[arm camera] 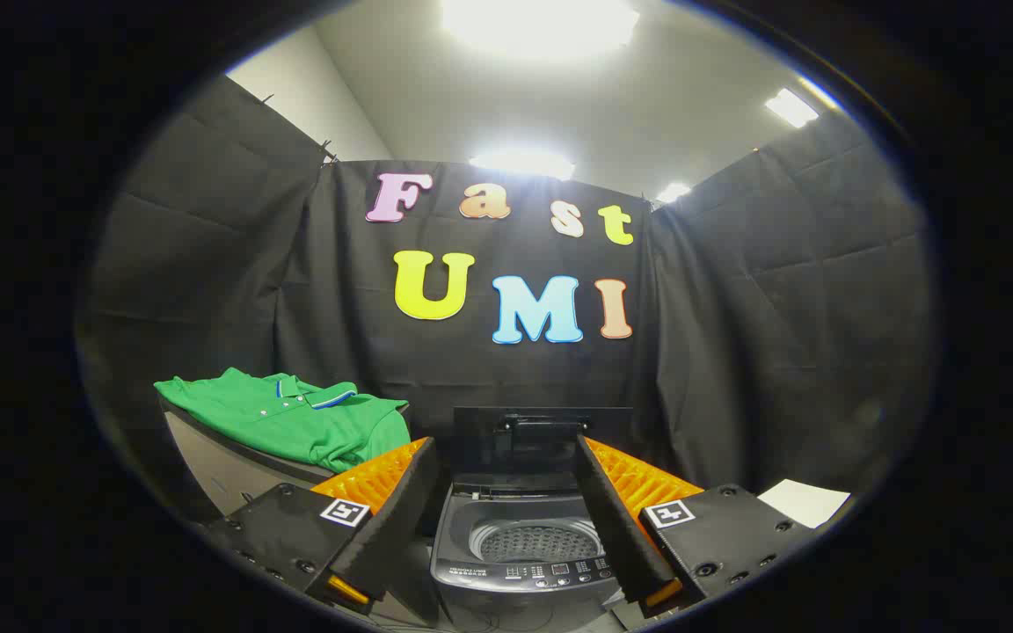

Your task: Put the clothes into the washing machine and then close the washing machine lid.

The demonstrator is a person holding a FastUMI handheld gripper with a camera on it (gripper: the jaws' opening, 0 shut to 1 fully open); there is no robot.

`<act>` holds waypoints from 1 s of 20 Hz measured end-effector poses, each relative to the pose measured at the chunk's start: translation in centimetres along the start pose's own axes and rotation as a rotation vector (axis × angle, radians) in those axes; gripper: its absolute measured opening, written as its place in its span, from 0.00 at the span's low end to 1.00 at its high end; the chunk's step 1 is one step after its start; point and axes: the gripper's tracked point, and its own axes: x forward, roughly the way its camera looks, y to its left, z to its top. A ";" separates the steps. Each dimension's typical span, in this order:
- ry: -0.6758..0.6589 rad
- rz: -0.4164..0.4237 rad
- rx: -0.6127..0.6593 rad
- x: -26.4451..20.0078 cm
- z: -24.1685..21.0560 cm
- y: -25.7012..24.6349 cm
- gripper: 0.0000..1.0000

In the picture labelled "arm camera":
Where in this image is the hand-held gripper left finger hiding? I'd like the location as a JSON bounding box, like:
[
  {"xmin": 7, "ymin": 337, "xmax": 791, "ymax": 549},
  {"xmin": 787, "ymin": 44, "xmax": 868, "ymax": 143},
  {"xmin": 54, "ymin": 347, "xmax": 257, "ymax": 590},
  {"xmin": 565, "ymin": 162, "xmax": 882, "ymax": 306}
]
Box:
[{"xmin": 206, "ymin": 436, "xmax": 442, "ymax": 616}]

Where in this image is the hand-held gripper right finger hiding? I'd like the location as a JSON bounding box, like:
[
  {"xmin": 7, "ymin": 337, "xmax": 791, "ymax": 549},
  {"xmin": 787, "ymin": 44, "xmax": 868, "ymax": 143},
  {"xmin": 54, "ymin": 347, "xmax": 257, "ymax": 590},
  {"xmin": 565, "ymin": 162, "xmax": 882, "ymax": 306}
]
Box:
[{"xmin": 574, "ymin": 433, "xmax": 817, "ymax": 616}]

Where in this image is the grey washing machine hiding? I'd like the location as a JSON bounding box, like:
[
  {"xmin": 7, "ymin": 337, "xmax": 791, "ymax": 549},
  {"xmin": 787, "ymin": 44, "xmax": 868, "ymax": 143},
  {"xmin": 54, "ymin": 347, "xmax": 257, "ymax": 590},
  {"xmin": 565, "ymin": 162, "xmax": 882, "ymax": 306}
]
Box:
[{"xmin": 430, "ymin": 473, "xmax": 639, "ymax": 633}]

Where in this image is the green polo shirt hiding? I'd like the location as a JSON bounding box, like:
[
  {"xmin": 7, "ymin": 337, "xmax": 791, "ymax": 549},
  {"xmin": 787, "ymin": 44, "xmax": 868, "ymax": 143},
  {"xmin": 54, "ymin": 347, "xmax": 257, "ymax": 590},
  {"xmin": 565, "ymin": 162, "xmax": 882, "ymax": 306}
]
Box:
[{"xmin": 153, "ymin": 367, "xmax": 412, "ymax": 474}]

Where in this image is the white paper sheet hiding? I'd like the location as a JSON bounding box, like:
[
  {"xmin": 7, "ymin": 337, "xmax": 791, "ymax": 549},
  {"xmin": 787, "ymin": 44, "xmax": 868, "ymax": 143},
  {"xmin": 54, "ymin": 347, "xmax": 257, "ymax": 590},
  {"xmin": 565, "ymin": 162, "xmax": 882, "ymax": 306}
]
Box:
[{"xmin": 757, "ymin": 479, "xmax": 851, "ymax": 529}]

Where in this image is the grey cabinet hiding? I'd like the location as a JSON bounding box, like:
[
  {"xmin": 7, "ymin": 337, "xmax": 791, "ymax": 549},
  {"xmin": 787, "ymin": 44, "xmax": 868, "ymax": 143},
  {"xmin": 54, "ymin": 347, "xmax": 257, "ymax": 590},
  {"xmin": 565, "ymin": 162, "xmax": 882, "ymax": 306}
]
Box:
[{"xmin": 159, "ymin": 396, "xmax": 411, "ymax": 521}]

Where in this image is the black backdrop cloth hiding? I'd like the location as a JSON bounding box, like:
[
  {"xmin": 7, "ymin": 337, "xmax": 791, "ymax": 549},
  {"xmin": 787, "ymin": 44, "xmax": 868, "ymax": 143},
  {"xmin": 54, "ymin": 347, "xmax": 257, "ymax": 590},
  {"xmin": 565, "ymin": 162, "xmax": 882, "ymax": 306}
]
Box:
[{"xmin": 76, "ymin": 75, "xmax": 938, "ymax": 528}]

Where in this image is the large round ceiling light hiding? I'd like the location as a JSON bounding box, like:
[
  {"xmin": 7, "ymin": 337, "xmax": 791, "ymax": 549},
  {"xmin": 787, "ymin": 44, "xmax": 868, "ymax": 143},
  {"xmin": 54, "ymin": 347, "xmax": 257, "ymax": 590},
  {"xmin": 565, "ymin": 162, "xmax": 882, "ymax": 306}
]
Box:
[{"xmin": 441, "ymin": 0, "xmax": 641, "ymax": 61}]

